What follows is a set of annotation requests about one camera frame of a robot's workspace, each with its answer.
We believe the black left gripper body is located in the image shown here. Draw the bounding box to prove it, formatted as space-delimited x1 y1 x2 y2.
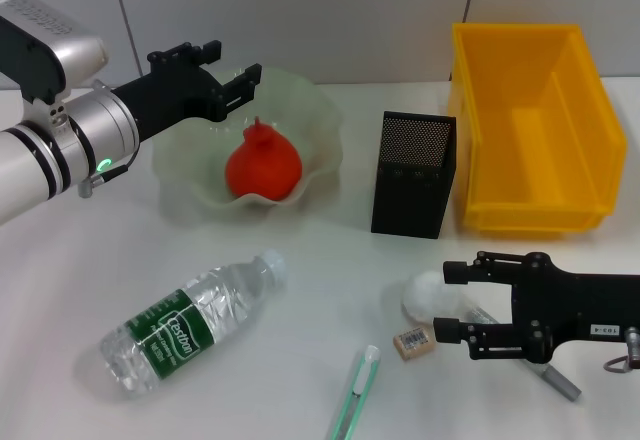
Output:
110 54 225 141

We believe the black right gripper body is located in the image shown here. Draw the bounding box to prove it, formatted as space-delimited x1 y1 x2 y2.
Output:
513 251 640 364

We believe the white paper ball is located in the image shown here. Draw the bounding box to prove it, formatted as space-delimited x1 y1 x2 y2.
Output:
400 270 466 324

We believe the orange red toy fruit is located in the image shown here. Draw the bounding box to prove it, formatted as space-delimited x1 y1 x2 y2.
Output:
224 115 303 200

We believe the green white toothbrush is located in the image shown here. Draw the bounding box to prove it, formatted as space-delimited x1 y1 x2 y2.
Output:
327 344 384 440

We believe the clear green label water bottle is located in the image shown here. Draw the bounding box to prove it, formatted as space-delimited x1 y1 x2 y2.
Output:
99 248 287 401

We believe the beige eraser with barcode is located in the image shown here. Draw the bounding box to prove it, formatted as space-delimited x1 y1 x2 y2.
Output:
392 327 435 360

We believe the pale green wavy fruit bowl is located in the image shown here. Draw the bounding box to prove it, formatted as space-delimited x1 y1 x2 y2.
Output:
149 66 347 211

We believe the black mesh pen holder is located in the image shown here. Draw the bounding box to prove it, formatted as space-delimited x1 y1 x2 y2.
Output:
370 110 457 240

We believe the silver glitter pen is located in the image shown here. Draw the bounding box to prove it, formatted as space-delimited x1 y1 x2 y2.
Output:
462 304 584 404

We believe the yellow plastic storage bin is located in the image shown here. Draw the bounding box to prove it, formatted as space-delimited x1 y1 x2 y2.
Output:
447 22 629 238

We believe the right arm cable with plug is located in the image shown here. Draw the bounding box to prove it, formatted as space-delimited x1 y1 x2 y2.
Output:
603 327 640 374

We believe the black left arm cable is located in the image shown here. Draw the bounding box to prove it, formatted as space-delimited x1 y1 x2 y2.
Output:
78 152 137 199

